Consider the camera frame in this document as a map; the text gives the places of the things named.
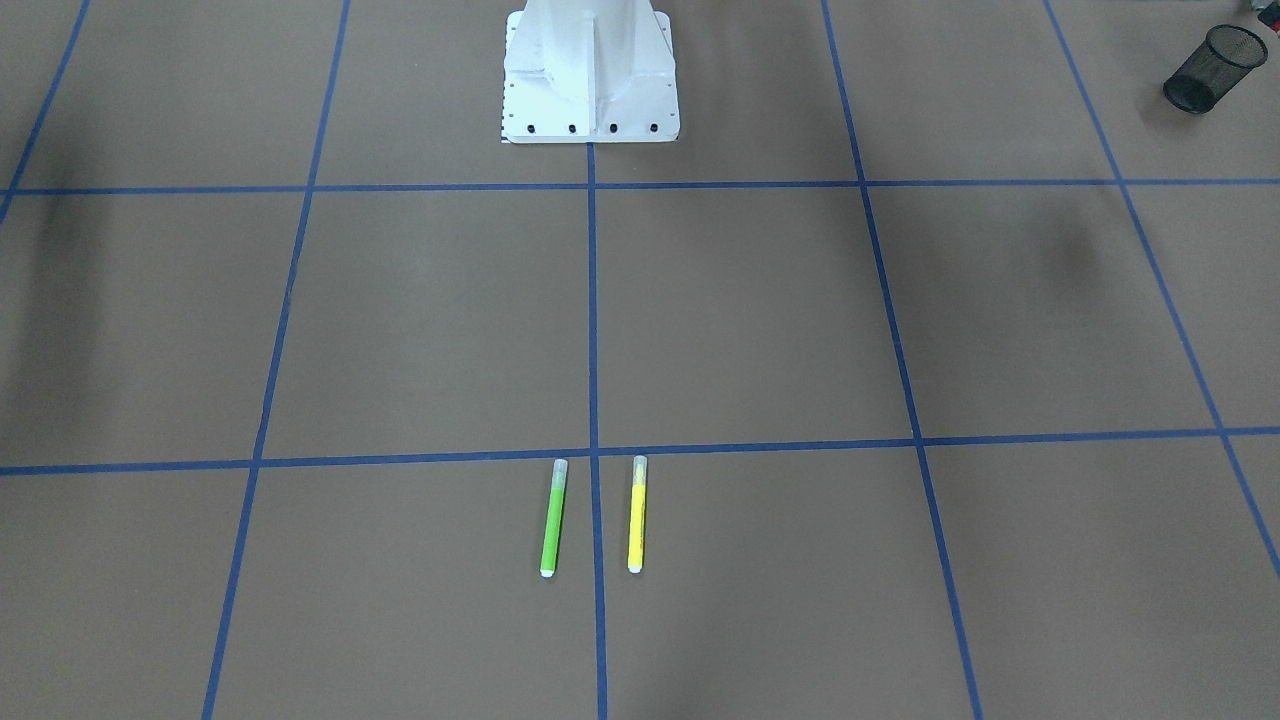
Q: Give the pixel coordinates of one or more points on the yellow marker pen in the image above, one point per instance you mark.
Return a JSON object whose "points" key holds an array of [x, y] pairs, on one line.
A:
{"points": [[635, 556]]}

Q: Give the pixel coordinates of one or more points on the green marker pen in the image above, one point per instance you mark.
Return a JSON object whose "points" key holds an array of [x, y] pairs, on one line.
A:
{"points": [[549, 554]]}

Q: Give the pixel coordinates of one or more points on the brown paper table cover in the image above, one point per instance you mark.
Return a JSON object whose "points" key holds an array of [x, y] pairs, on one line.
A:
{"points": [[952, 347]]}

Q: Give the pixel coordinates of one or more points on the black solid cup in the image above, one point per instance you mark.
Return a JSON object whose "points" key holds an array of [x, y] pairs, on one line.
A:
{"points": [[1226, 55]]}

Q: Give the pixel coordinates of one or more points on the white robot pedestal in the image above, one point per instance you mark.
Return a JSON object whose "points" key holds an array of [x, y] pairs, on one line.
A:
{"points": [[589, 72]]}

